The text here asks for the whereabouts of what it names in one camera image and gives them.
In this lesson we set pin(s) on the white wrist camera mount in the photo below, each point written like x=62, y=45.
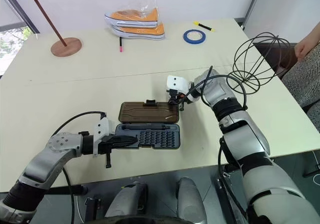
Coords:
x=176, y=83
x=102, y=128

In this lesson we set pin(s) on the grey rounded robot leg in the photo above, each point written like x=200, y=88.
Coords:
x=191, y=199
x=127, y=201

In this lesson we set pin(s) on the screwdriver bit set case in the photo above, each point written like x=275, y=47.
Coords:
x=150, y=124

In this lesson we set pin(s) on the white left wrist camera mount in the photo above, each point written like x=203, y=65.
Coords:
x=102, y=128

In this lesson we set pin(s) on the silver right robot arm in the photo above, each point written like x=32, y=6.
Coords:
x=250, y=139

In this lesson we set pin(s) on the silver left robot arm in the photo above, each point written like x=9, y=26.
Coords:
x=50, y=154

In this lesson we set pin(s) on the brown wooden round-base stand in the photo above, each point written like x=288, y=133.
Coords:
x=66, y=47

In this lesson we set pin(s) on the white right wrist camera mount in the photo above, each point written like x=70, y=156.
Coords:
x=176, y=83

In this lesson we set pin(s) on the person's bare forearm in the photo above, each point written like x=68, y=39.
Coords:
x=316, y=35

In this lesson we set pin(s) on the dark window frame post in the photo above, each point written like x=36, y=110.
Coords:
x=22, y=12

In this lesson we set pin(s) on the blue tape roll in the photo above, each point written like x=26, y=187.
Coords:
x=186, y=38

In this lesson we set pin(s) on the grey metal board frame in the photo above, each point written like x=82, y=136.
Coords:
x=253, y=7

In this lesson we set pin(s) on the person's bare hand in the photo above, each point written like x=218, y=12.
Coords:
x=302, y=48

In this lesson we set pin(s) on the black-white patterned garment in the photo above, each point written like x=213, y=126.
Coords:
x=307, y=79

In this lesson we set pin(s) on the black pencil with pink eraser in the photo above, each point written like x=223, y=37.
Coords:
x=121, y=44

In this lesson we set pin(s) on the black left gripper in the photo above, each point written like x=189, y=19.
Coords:
x=106, y=146

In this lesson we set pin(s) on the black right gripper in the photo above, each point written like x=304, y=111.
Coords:
x=176, y=96

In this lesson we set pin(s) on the orange sneaker in plastic bag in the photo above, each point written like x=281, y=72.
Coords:
x=132, y=15

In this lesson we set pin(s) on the dark rounded robot torso rim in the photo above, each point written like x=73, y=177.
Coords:
x=137, y=220

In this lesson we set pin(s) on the black table leg bracket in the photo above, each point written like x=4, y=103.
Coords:
x=92, y=209
x=225, y=191

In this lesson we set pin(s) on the orange canvas sneaker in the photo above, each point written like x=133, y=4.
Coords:
x=142, y=30

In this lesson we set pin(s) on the yellow and black marker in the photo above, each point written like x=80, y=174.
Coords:
x=203, y=26

